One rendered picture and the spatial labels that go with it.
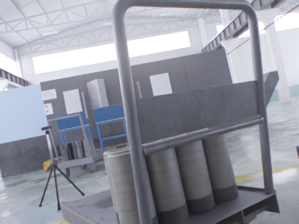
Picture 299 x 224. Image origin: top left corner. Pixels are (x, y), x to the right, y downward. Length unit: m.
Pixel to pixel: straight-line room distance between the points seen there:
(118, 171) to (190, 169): 0.28
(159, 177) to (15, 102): 6.89
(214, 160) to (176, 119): 0.35
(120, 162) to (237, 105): 0.44
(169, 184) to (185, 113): 0.27
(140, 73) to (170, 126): 6.63
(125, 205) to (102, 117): 5.27
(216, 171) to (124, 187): 0.39
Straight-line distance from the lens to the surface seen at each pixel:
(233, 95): 1.04
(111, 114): 6.19
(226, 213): 1.09
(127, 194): 0.98
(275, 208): 1.27
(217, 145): 1.17
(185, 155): 1.09
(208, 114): 0.96
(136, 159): 0.81
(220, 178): 1.19
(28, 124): 7.62
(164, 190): 1.04
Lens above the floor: 0.62
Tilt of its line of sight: 1 degrees up
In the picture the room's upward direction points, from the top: 12 degrees counter-clockwise
